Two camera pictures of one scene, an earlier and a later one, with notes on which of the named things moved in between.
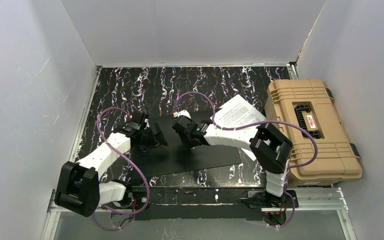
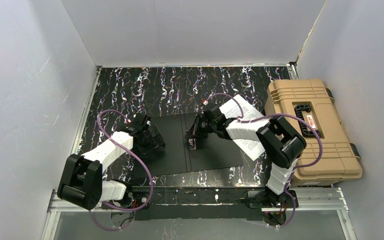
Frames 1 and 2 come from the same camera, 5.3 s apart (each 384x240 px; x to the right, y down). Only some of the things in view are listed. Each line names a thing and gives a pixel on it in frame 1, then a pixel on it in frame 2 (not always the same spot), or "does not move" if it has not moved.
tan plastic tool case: [310, 104] does not move
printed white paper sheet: [235, 113] does not move
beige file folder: [177, 156] does not move
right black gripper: [181, 129] → [196, 127]
